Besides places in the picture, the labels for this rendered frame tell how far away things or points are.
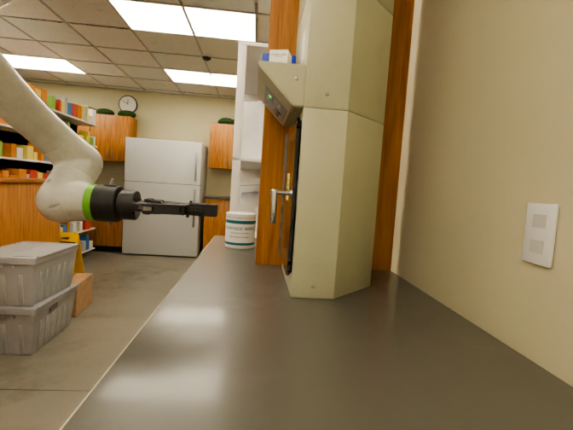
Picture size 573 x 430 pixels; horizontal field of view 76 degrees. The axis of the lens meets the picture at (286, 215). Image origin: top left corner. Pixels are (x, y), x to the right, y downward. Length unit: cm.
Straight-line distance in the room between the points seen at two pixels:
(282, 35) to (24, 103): 79
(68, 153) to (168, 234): 497
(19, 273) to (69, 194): 194
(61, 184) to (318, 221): 62
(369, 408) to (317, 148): 59
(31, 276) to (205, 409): 245
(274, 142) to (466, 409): 96
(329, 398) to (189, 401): 18
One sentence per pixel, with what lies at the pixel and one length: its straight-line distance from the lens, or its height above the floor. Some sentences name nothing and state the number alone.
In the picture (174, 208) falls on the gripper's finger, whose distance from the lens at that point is 93.
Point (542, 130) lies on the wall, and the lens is 86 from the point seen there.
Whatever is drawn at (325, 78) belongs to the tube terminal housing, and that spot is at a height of 148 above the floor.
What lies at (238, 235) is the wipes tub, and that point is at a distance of 156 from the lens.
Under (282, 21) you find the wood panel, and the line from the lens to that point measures 138.
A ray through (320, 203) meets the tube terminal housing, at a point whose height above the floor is 118.
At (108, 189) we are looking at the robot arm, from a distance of 99.
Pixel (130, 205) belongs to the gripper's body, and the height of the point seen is 115.
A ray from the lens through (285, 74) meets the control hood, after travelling 93.
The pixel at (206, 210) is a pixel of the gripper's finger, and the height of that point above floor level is 114.
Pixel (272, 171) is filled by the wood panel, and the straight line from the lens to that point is 127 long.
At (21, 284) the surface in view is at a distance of 293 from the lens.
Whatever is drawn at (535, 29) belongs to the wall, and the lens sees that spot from 95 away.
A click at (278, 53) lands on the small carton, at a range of 104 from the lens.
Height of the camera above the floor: 122
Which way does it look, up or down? 4 degrees down
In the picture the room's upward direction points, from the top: 4 degrees clockwise
